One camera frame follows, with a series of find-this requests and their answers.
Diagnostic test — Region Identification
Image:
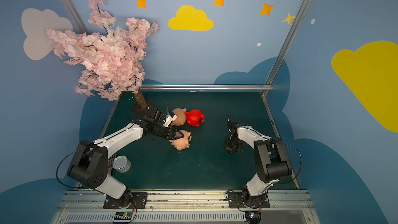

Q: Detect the tan piggy bank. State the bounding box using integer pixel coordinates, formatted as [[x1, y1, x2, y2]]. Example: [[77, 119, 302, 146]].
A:
[[170, 130, 192, 151], [172, 108, 187, 126]]

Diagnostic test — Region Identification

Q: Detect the red piggy bank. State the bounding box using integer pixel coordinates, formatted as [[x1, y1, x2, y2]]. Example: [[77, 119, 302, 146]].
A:
[[185, 109, 205, 127]]

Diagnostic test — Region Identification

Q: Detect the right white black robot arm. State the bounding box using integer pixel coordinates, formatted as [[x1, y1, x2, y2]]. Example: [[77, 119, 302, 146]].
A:
[[224, 119, 303, 209]]

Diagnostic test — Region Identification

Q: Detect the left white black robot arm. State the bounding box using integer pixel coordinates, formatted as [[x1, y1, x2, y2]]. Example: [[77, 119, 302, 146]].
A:
[[67, 119, 192, 209]]

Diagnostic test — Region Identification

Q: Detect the brown plastic scoop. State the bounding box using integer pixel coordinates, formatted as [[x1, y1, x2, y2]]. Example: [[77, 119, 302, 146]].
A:
[[108, 153, 117, 170]]

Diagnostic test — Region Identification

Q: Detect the right circuit board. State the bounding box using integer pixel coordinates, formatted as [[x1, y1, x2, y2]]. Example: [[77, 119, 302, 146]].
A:
[[245, 212, 261, 224]]

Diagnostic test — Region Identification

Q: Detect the pink cherry blossom tree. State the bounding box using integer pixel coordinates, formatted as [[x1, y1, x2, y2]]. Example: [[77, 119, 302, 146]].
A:
[[46, 0, 159, 110]]

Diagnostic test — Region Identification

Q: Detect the left green circuit board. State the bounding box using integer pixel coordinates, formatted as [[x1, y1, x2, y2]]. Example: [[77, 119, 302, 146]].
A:
[[113, 212, 134, 224]]

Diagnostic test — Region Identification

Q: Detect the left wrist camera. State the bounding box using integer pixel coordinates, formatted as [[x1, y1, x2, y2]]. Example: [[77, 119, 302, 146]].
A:
[[144, 107, 177, 128]]

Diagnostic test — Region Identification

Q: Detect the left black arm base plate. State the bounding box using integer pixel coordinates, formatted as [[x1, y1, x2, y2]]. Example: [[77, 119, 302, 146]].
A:
[[103, 192, 148, 209]]

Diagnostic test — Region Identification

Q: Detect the aluminium front rail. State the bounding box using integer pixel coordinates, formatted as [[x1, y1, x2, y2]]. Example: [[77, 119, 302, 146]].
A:
[[52, 190, 320, 224]]

